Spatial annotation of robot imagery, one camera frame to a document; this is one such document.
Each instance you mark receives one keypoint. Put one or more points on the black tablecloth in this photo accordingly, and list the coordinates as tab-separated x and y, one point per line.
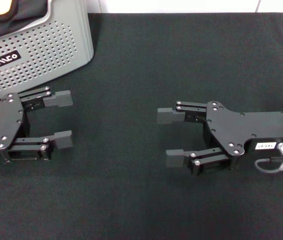
136	195

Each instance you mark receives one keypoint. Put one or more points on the grey perforated storage box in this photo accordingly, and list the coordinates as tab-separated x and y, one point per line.
54	47

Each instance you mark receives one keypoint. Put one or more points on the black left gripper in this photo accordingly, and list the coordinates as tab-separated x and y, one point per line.
2	120

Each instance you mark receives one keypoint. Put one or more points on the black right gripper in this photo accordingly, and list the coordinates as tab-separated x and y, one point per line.
244	127

